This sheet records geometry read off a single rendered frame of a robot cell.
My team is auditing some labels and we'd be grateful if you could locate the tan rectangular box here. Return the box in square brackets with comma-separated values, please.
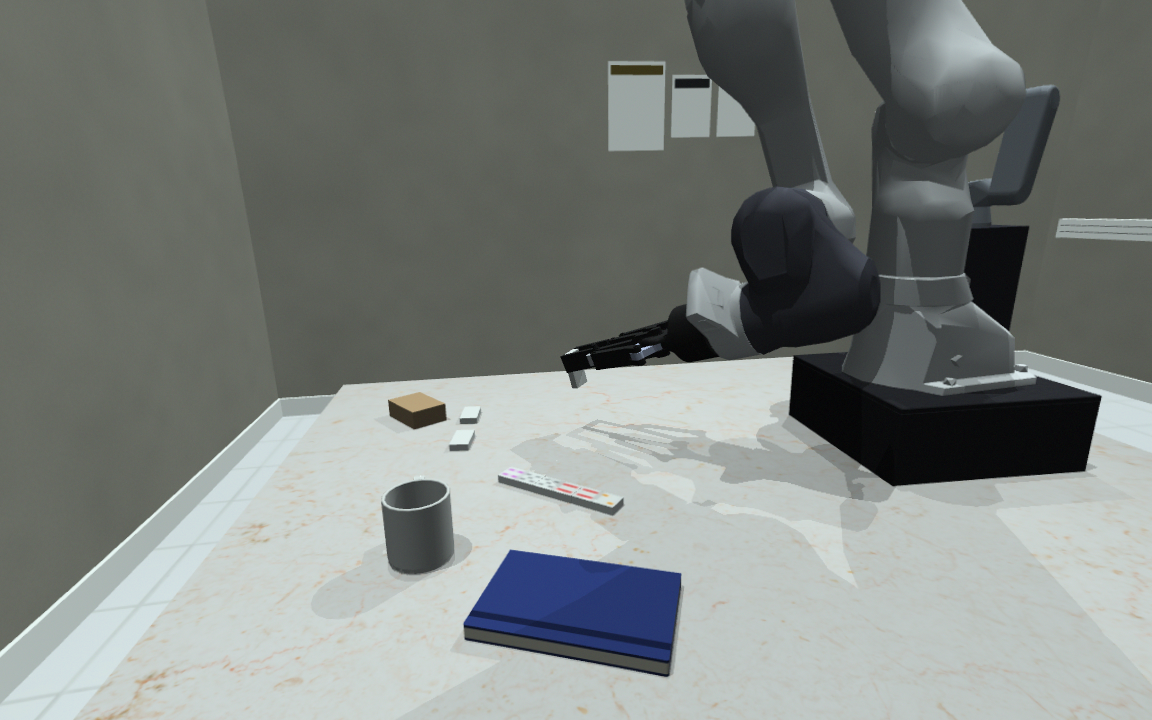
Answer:
[388, 392, 447, 430]

